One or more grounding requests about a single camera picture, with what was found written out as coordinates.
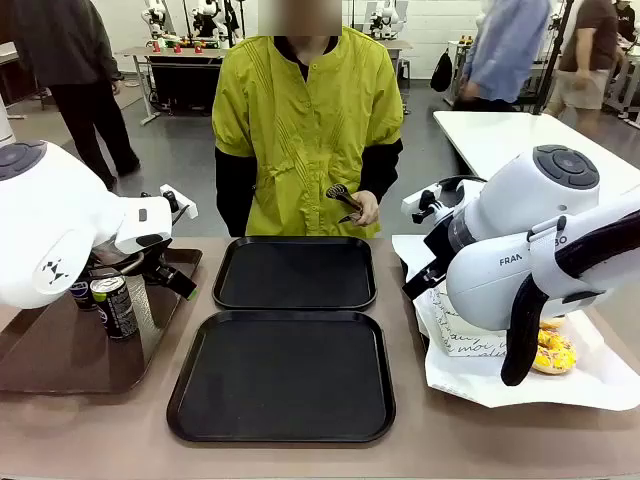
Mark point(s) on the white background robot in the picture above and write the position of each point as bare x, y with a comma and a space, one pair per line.
155, 15
210, 15
387, 15

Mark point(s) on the black Pepsi can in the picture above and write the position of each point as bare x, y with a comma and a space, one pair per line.
82, 296
117, 315

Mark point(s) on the black backpack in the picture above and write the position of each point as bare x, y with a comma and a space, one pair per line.
441, 72

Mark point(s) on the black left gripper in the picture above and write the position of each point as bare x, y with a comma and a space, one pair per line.
167, 277

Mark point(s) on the person in yellow-green shirt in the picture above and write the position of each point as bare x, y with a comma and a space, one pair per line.
300, 150

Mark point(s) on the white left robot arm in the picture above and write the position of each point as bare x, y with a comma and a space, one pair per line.
50, 215

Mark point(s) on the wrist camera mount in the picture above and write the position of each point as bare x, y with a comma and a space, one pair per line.
420, 200
184, 207

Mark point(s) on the black plastic tray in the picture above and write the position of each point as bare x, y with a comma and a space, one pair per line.
295, 275
280, 375

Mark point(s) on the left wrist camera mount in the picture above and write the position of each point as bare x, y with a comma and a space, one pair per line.
184, 207

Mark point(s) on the person's right forearm black sleeve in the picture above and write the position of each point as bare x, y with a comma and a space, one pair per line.
235, 195

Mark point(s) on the black stand pole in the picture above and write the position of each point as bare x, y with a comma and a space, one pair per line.
552, 65

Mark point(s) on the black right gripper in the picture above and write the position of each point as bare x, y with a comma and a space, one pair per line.
436, 265

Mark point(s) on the background table with dark panel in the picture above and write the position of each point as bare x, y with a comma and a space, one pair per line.
185, 85

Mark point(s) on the yellow sprinkled donut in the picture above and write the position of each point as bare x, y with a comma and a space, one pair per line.
557, 357

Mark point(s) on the bystander in brown shirt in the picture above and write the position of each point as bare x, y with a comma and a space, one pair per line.
595, 30

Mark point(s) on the black tray under paper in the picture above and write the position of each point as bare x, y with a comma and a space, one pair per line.
424, 334

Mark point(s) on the bystander in dark clothes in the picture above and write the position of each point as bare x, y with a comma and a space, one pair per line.
75, 50

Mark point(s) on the bystander in blue shirt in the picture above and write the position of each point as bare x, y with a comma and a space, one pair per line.
505, 50

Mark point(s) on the person's left forearm black sleeve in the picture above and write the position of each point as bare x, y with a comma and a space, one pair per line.
382, 170

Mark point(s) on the white printed donut box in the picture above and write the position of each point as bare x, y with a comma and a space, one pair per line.
480, 345
435, 310

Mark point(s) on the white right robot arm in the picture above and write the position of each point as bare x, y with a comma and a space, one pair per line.
525, 225

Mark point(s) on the brown plastic tray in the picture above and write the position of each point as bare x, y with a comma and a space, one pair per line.
60, 360

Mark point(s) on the white paper sheet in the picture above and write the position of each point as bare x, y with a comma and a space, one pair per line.
550, 395

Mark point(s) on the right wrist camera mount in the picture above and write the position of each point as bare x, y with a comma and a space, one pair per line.
420, 200

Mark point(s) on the dark serving tongs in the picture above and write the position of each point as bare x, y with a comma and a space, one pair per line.
345, 199

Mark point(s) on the white table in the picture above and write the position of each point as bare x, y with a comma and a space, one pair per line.
500, 135

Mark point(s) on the person's left hand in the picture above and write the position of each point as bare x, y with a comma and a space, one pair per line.
369, 207

